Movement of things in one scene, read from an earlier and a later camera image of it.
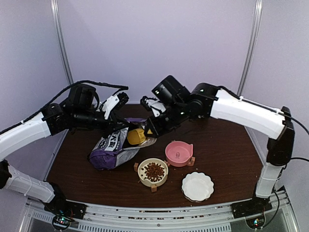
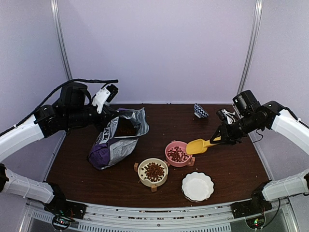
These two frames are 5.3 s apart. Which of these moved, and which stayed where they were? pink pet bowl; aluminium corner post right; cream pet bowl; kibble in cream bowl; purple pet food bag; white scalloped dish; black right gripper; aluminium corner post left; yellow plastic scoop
Moved: black right gripper; yellow plastic scoop; purple pet food bag
Stayed: aluminium corner post right; cream pet bowl; kibble in cream bowl; pink pet bowl; white scalloped dish; aluminium corner post left
